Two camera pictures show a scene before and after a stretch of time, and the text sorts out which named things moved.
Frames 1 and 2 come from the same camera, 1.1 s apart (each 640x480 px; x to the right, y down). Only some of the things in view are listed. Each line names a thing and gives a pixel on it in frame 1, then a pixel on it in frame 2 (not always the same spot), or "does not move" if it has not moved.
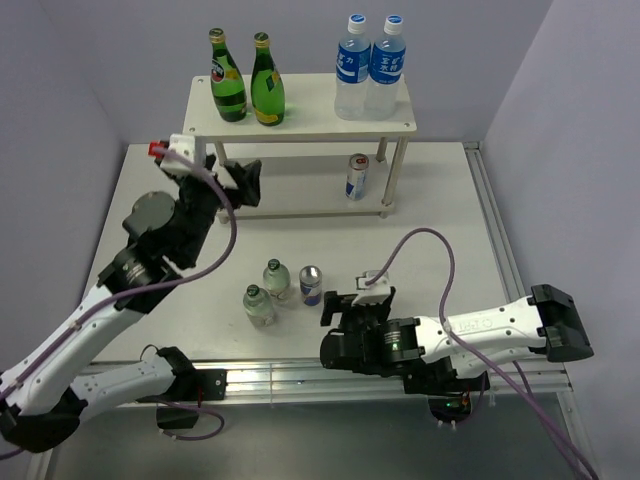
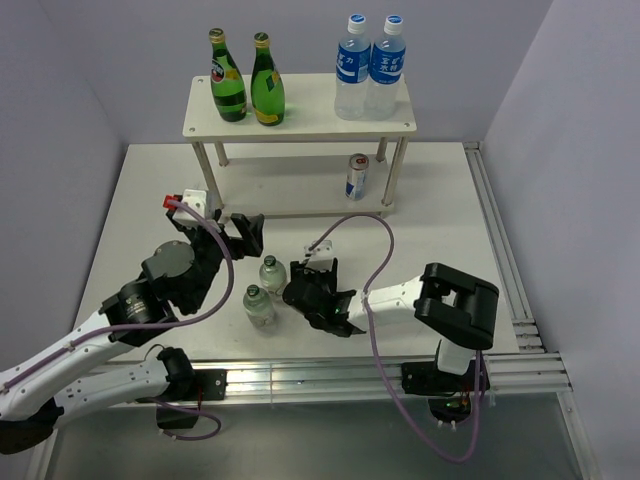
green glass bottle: [266, 83] does not move
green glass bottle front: [226, 80] does not move
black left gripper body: [203, 202] -> [210, 253]
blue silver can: [358, 165] does not move
